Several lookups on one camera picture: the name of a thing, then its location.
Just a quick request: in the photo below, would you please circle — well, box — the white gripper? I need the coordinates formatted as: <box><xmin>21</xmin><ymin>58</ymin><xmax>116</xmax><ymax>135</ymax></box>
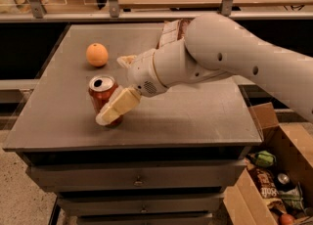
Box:
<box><xmin>96</xmin><ymin>49</ymin><xmax>167</xmax><ymax>126</ymax></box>

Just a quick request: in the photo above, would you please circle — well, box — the red coke can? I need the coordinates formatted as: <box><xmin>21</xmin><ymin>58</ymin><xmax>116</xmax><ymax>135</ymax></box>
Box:
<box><xmin>88</xmin><ymin>74</ymin><xmax>123</xmax><ymax>128</ymax></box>

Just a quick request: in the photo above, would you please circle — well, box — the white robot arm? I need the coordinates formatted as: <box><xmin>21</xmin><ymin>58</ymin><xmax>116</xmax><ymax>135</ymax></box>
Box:
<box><xmin>96</xmin><ymin>14</ymin><xmax>313</xmax><ymax>125</ymax></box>

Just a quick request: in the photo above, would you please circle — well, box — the silver can in box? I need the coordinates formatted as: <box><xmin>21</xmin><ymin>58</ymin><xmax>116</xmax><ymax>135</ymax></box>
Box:
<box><xmin>276</xmin><ymin>173</ymin><xmax>293</xmax><ymax>191</ymax></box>

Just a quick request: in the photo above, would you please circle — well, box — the orange fruit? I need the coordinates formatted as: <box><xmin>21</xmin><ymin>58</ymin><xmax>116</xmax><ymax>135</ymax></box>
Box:
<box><xmin>86</xmin><ymin>43</ymin><xmax>109</xmax><ymax>68</ymax></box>

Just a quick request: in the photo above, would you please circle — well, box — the brown chip bag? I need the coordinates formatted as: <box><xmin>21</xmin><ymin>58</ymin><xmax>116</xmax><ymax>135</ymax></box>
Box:
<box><xmin>156</xmin><ymin>19</ymin><xmax>191</xmax><ymax>48</ymax></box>

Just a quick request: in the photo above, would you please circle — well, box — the grey drawer cabinet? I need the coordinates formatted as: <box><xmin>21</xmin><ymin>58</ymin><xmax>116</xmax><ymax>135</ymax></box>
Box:
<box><xmin>4</xmin><ymin>23</ymin><xmax>261</xmax><ymax>225</ymax></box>

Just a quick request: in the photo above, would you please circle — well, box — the top drawer knob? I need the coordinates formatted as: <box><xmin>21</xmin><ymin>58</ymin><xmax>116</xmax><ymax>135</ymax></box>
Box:
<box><xmin>133</xmin><ymin>176</ymin><xmax>144</xmax><ymax>187</ymax></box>

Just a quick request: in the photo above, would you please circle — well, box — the drawer knob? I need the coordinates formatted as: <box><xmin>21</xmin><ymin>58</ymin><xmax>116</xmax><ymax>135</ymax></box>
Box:
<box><xmin>133</xmin><ymin>176</ymin><xmax>144</xmax><ymax>187</ymax></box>
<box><xmin>140</xmin><ymin>205</ymin><xmax>148</xmax><ymax>213</ymax></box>

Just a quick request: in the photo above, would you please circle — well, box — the green snack bag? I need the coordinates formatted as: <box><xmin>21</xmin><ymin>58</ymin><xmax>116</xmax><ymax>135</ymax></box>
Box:
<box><xmin>250</xmin><ymin>151</ymin><xmax>276</xmax><ymax>168</ymax></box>

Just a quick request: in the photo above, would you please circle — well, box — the brown snack bag in box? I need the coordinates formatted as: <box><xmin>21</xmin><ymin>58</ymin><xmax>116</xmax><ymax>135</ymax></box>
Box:
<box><xmin>246</xmin><ymin>164</ymin><xmax>287</xmax><ymax>214</ymax></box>

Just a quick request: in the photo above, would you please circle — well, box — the cardboard box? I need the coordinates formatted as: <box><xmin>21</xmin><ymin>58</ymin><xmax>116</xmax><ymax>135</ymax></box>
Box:
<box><xmin>224</xmin><ymin>103</ymin><xmax>313</xmax><ymax>225</ymax></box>

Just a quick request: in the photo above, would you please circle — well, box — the green wrapper in box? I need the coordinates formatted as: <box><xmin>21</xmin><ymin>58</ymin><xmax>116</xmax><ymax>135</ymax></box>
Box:
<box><xmin>280</xmin><ymin>185</ymin><xmax>304</xmax><ymax>210</ymax></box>

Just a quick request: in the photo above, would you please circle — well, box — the red apple in box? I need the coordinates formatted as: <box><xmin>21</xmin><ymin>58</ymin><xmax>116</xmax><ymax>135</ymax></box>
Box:
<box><xmin>279</xmin><ymin>213</ymin><xmax>294</xmax><ymax>225</ymax></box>

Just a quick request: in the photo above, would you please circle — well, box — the metal rail with brackets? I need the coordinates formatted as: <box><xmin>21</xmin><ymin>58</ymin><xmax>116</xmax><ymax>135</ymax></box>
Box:
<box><xmin>0</xmin><ymin>0</ymin><xmax>313</xmax><ymax>23</ymax></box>

